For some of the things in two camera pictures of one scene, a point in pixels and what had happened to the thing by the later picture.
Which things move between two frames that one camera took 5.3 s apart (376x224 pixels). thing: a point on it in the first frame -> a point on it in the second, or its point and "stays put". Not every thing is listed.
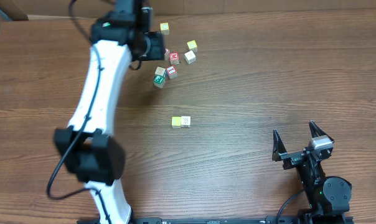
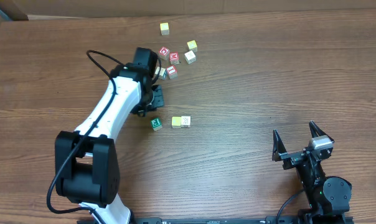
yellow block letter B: [176, 122] stays put
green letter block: [159, 81] -> [156, 124]
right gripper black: [297, 155] stays put
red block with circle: [167, 51] stays put
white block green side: [185, 121] stays put
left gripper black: [155, 45] -> [158, 99]
